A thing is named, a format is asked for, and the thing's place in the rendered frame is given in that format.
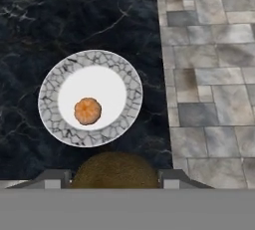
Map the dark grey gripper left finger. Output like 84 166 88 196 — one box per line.
7 168 73 190

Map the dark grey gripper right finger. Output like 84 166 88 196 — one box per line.
157 168 213 190

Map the white plate with marbled rim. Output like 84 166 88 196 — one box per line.
37 49 144 148

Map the brown fuzzy kiwi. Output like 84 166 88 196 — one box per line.
71 150 159 189

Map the orange tangerine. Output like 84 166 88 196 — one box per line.
74 97 103 126

